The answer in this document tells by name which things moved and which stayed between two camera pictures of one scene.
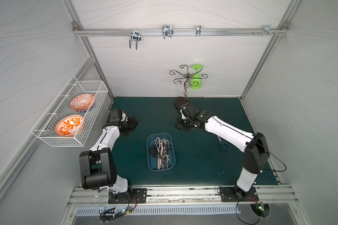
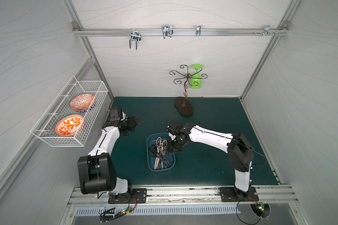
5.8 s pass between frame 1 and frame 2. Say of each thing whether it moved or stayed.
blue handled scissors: moved
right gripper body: moved
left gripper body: stayed
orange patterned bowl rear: stayed
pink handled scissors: stayed
